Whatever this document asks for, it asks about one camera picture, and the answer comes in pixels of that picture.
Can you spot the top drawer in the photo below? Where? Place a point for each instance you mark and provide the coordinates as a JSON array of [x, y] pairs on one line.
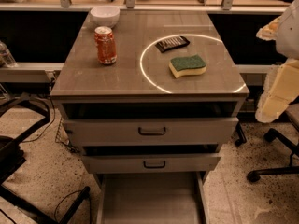
[[149, 132]]

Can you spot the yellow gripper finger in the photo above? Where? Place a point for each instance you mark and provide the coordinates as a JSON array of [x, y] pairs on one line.
[[269, 31], [280, 88]]

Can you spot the green and yellow sponge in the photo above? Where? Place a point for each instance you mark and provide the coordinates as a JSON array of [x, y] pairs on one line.
[[187, 66]]

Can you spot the black snack bar wrapper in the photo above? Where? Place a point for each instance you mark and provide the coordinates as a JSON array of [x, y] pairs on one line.
[[171, 43]]

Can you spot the drawer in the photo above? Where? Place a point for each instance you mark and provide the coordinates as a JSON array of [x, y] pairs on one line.
[[153, 198], [151, 163], [149, 132]]

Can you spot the black office chair left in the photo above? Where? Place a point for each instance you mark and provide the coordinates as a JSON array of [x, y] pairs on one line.
[[12, 158]]

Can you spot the bottom drawer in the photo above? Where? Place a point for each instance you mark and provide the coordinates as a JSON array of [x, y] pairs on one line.
[[153, 198]]

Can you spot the office chair right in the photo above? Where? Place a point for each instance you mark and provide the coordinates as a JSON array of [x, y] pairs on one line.
[[292, 112]]

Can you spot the middle drawer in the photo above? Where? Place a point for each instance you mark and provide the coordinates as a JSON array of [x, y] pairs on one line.
[[151, 163]]

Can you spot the grey drawer cabinet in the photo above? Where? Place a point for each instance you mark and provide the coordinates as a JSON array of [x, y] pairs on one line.
[[140, 85]]

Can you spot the plastic water bottle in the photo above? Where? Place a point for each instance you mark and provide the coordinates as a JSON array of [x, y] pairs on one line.
[[6, 58]]

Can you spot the white bowl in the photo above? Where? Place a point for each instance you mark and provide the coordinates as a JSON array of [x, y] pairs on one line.
[[105, 16]]

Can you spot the orange soda can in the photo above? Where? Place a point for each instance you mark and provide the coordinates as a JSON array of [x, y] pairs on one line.
[[105, 43]]

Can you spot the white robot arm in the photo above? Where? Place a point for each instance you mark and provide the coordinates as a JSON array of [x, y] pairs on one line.
[[287, 40]]

